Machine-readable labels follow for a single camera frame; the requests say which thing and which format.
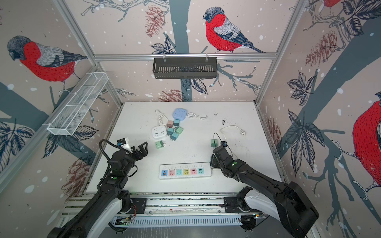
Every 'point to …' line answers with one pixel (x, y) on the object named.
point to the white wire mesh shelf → (76, 105)
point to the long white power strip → (179, 170)
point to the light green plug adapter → (179, 130)
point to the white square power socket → (159, 131)
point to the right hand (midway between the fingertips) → (213, 160)
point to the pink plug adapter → (169, 124)
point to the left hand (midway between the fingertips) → (140, 144)
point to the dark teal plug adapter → (176, 122)
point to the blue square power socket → (180, 114)
